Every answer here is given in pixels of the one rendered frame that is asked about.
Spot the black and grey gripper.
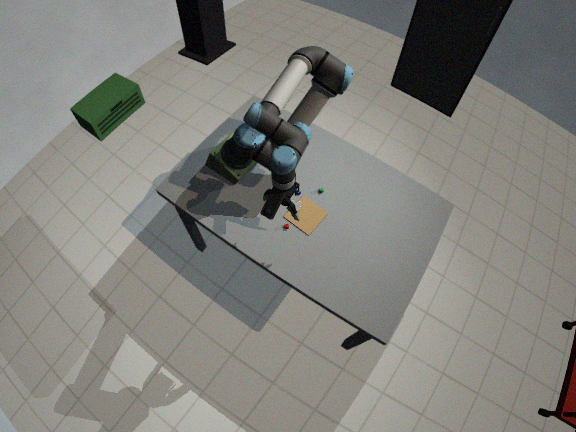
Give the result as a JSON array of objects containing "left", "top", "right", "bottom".
[{"left": 263, "top": 173, "right": 302, "bottom": 221}]

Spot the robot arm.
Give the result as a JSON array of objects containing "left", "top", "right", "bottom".
[{"left": 221, "top": 46, "right": 353, "bottom": 220}]

